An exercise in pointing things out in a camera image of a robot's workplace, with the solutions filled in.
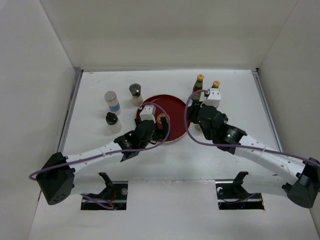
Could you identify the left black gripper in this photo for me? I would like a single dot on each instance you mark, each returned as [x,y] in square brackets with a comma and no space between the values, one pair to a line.
[164,131]

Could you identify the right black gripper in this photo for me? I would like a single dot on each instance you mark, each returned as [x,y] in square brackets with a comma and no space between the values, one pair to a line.
[193,110]

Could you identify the green label sauce bottle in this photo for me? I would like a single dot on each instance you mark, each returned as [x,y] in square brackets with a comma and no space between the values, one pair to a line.
[198,85]

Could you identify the yellow cap sauce bottle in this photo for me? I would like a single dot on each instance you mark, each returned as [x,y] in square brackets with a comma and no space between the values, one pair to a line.
[216,84]

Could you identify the grey dome cap shaker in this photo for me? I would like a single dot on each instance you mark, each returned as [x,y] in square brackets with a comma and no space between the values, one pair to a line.
[136,96]

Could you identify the black cap spice grinder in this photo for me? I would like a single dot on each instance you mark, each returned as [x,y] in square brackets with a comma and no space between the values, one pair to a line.
[113,122]

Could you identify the blue label silver cap jar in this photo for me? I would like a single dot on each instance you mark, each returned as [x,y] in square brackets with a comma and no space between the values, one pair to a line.
[112,101]

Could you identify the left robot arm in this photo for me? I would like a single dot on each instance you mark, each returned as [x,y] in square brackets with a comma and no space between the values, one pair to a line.
[57,177]

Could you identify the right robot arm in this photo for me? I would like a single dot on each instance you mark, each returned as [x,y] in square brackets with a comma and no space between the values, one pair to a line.
[297,178]

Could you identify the black cap jar right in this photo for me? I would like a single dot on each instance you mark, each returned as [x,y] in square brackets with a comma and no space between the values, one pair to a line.
[198,127]

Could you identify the round red tray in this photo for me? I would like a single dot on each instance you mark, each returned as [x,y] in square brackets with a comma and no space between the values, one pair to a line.
[174,108]

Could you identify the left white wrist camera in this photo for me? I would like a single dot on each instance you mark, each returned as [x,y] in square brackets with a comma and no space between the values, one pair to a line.
[148,113]

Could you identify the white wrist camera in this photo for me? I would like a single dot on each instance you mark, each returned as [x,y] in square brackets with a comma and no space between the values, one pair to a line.
[213,98]
[148,113]

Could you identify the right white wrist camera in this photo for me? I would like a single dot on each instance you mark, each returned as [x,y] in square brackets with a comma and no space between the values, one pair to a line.
[213,98]

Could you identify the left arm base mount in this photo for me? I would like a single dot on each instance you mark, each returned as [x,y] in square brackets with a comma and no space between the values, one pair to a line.
[113,196]

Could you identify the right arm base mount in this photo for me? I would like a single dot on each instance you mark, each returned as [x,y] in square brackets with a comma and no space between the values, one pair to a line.
[232,196]

